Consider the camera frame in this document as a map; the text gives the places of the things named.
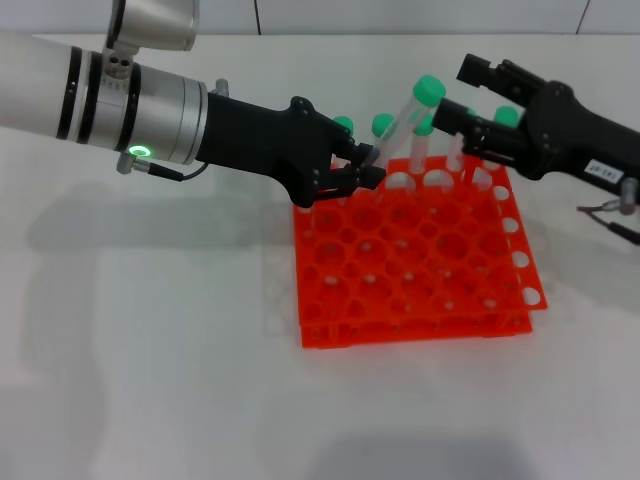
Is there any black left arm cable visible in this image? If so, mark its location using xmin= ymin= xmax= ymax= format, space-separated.
xmin=116 ymin=151 xmax=210 ymax=182

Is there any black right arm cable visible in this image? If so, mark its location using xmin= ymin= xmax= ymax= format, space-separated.
xmin=576 ymin=199 xmax=640 ymax=247

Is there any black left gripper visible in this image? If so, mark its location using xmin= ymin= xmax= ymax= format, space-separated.
xmin=197 ymin=94 xmax=387 ymax=207

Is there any orange test tube rack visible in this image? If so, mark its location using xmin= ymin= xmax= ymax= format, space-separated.
xmin=291 ymin=155 xmax=547 ymax=350

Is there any silver right gripper stub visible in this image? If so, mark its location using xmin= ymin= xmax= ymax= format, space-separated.
xmin=618 ymin=178 xmax=640 ymax=215

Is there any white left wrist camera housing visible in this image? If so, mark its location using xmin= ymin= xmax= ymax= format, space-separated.
xmin=102 ymin=0 xmax=200 ymax=81

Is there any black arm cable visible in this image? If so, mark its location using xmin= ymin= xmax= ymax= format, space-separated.
xmin=116 ymin=151 xmax=210 ymax=182
xmin=576 ymin=199 xmax=640 ymax=247

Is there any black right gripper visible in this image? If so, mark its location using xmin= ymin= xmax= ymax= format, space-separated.
xmin=432 ymin=53 xmax=640 ymax=205

